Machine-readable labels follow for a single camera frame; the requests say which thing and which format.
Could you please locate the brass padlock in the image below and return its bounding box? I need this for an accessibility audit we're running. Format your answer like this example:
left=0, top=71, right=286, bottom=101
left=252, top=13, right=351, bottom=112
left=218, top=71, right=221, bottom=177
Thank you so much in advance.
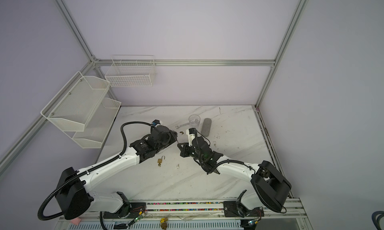
left=158, top=156, right=166, bottom=167

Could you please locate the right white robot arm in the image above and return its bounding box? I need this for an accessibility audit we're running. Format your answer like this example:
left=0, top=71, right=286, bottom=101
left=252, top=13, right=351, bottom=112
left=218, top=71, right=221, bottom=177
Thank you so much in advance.
left=178, top=134, right=292, bottom=217

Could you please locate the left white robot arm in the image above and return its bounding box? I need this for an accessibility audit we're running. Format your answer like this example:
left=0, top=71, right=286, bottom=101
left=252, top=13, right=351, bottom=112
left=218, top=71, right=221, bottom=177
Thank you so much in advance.
left=37, top=120, right=178, bottom=221

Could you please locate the clear plastic cup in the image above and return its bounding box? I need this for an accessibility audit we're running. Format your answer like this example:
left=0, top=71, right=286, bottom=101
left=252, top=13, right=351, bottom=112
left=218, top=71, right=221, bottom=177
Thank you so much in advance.
left=189, top=114, right=201, bottom=129

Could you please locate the grey oblong sponge block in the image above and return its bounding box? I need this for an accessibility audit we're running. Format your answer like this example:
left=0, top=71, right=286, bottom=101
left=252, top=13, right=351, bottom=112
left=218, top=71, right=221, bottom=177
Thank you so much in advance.
left=201, top=118, right=212, bottom=137

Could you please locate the lower white mesh shelf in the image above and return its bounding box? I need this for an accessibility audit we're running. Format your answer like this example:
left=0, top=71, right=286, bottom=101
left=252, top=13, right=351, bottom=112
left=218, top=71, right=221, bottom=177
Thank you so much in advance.
left=72, top=98, right=121, bottom=149

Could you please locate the white mesh shelf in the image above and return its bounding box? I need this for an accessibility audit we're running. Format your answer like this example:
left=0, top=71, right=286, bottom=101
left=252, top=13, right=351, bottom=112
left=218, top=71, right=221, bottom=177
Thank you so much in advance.
left=72, top=98, right=121, bottom=149
left=41, top=72, right=111, bottom=132

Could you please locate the upper white mesh shelf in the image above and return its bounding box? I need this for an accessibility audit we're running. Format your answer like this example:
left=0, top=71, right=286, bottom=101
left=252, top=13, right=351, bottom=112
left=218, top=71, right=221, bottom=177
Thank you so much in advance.
left=41, top=72, right=111, bottom=132

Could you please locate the pink eraser block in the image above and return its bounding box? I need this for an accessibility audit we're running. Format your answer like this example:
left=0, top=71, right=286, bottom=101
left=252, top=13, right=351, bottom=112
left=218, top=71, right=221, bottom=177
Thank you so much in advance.
left=70, top=218, right=82, bottom=226

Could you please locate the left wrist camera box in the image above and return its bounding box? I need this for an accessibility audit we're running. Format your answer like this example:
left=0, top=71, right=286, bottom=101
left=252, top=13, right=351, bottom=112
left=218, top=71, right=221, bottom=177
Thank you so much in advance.
left=152, top=120, right=163, bottom=126

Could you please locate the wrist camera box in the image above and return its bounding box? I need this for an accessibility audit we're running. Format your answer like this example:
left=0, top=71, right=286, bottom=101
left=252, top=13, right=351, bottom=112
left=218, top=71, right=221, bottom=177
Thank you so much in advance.
left=186, top=128, right=198, bottom=146
left=152, top=120, right=163, bottom=126

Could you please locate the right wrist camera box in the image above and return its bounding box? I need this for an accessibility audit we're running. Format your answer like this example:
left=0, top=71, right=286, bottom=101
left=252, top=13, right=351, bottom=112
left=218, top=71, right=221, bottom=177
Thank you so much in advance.
left=186, top=128, right=198, bottom=146

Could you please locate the aluminium frame rail base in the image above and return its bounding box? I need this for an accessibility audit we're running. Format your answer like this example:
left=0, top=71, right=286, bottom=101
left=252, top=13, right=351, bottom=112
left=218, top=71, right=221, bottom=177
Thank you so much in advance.
left=55, top=199, right=313, bottom=230

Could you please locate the white wire basket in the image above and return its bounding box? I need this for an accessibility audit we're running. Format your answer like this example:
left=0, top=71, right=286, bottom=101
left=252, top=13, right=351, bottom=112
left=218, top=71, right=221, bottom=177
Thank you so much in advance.
left=105, top=55, right=157, bottom=87

